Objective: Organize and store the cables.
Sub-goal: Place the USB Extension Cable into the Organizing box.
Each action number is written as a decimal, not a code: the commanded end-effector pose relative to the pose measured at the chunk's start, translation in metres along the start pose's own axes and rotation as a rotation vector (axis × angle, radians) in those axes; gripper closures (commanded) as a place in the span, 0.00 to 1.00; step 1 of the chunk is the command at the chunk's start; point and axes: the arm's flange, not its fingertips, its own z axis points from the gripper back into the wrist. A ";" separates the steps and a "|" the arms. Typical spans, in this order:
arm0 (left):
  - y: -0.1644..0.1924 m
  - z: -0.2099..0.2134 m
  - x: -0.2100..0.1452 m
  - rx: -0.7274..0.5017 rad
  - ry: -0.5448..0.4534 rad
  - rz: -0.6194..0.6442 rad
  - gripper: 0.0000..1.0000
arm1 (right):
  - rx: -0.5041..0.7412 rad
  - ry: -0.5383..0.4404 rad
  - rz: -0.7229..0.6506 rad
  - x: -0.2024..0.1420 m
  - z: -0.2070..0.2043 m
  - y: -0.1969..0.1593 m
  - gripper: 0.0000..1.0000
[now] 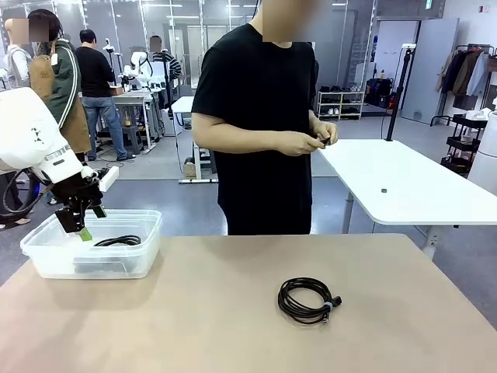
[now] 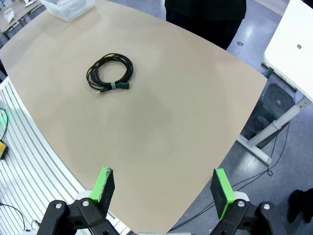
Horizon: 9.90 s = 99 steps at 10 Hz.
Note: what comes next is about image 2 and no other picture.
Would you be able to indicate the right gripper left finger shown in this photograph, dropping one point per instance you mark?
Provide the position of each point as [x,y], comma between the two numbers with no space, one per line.
[97,210]

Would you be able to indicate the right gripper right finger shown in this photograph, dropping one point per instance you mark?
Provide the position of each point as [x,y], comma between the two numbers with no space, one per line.
[227,205]

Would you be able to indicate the yellow box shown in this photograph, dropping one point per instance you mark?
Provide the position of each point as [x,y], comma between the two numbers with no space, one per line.
[2,150]

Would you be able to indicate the person in black t-shirt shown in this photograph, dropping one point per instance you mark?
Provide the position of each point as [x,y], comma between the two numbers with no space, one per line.
[207,24]

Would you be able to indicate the white side table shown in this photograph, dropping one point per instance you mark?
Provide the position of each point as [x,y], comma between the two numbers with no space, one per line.
[293,29]

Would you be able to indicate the clear plastic storage container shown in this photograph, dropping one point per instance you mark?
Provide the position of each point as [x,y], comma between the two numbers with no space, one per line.
[66,11]

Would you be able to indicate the brown side table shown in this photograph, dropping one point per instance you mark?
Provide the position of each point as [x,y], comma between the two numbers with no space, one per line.
[17,18]

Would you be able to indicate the white slatted base frame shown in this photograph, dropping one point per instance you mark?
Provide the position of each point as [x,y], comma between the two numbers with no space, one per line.
[24,171]

